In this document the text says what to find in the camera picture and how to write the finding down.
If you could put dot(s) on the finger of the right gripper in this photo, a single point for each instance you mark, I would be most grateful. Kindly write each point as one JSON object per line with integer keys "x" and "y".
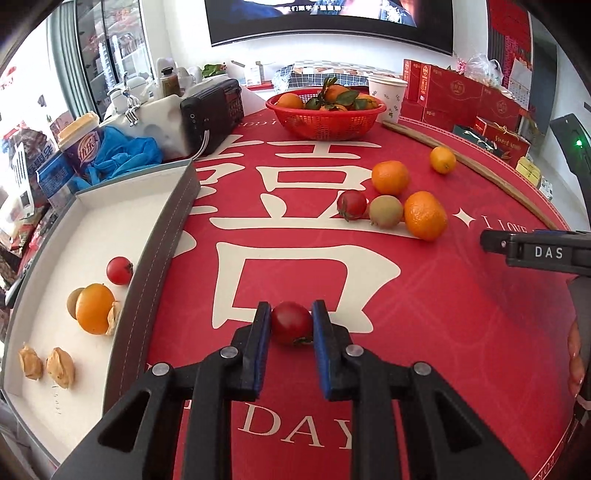
{"x": 500, "y": 242}

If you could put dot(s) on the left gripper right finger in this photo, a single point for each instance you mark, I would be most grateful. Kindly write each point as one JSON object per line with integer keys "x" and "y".
{"x": 350, "y": 372}

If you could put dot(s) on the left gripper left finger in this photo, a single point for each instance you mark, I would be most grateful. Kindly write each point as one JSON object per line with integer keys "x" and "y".
{"x": 234, "y": 373}

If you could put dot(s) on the red cherry tomato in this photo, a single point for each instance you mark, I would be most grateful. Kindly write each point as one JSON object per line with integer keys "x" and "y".
{"x": 291, "y": 323}
{"x": 352, "y": 205}
{"x": 119, "y": 271}

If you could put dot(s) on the large orange tangerine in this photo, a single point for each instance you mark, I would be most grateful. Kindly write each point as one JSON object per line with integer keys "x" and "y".
{"x": 425, "y": 216}

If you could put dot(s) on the yellow-orange round orange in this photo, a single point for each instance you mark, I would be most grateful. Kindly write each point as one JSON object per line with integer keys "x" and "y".
{"x": 443, "y": 160}

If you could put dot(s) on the brown-green longan fruit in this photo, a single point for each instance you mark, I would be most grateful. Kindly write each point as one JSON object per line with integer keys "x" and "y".
{"x": 72, "y": 301}
{"x": 386, "y": 211}

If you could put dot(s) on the small orange tangerine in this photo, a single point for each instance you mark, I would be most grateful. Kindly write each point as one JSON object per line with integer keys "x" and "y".
{"x": 390, "y": 177}

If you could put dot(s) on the person right hand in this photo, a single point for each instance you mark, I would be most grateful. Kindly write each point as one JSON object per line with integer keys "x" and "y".
{"x": 576, "y": 365}

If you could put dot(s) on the yellow carton box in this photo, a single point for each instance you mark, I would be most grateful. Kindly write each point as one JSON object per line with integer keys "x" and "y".
{"x": 529, "y": 171}

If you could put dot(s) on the red sweet apple box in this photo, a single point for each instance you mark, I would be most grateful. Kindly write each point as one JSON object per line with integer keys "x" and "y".
{"x": 513, "y": 146}

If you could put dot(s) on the red round table mat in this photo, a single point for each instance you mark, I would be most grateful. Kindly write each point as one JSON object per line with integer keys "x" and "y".
{"x": 264, "y": 228}

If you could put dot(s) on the red gift box stacked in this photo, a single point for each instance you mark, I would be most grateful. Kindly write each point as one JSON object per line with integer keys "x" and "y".
{"x": 439, "y": 97}

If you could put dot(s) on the grey white gift tray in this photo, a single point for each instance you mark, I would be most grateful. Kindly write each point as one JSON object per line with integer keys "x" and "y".
{"x": 79, "y": 332}

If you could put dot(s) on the white floral paper cup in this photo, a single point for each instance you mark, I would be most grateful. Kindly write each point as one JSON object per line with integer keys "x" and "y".
{"x": 390, "y": 91}

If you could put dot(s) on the red plastic fruit basket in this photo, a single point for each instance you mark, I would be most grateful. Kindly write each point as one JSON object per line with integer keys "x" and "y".
{"x": 325, "y": 125}

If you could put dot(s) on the blue plastic bag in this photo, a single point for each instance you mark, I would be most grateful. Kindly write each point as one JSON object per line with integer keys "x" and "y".
{"x": 119, "y": 155}

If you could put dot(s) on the black portable radio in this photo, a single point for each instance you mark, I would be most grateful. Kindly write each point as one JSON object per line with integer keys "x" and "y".
{"x": 210, "y": 113}

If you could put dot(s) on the white cheese-shaped box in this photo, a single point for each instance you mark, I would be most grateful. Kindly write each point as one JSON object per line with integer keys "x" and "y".
{"x": 161, "y": 120}

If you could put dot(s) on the blue tissue pack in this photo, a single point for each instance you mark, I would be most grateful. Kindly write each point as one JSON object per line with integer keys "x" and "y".
{"x": 56, "y": 179}

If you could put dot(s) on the milk tea cup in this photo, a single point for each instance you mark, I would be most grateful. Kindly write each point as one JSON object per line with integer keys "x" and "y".
{"x": 80, "y": 141}

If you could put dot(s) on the green potted plant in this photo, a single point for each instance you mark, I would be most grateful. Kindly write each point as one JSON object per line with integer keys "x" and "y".
{"x": 211, "y": 70}

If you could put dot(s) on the wall television screen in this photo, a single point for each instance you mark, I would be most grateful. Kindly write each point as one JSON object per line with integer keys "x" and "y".
{"x": 428, "y": 24}

